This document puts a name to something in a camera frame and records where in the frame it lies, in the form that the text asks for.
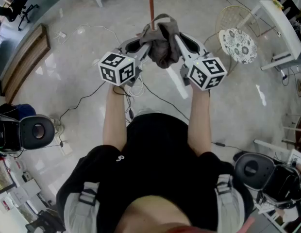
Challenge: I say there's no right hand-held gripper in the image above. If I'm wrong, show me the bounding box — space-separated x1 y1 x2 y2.
174 33 228 91

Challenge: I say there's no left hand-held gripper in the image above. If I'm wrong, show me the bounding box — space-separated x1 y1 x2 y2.
98 38 152 87

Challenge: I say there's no grey cloth garment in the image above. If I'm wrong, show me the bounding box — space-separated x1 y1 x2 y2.
139 13 182 69

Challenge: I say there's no orange stand pole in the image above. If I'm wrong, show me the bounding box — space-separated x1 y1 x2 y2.
137 0 158 31

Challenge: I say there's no person's right forearm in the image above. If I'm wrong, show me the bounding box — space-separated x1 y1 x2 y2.
186 85 213 158

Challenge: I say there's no person's left forearm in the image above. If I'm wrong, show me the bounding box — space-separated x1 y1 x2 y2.
102 83 132 153

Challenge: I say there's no floral round seat cushion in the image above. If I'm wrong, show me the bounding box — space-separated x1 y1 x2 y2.
218 28 258 65

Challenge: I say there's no white table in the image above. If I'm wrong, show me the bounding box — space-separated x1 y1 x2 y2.
250 0 301 71

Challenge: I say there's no wooden step platform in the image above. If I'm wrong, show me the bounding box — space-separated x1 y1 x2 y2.
0 23 51 104

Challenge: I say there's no person's black t-shirt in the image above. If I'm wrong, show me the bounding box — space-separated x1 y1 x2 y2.
55 113 254 233

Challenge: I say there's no blue bag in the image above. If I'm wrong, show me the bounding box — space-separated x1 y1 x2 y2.
15 103 37 118

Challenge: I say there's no black office chair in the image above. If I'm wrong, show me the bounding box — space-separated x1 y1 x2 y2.
4 0 40 32

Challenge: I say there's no black grey machine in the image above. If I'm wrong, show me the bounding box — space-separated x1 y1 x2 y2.
0 113 56 153
234 152 301 209

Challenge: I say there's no white coiled cable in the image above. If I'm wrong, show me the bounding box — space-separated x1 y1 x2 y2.
128 78 145 97

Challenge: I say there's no gold wire chair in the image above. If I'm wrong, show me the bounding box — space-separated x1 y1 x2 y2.
203 5 261 77

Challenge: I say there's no black floor cable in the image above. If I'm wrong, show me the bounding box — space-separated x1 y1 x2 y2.
58 81 113 121

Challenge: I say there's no black power adapter cable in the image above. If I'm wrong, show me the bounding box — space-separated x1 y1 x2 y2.
210 141 241 150

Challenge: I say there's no grey harness strap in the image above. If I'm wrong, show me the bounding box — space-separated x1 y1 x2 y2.
64 181 100 233
214 173 246 233

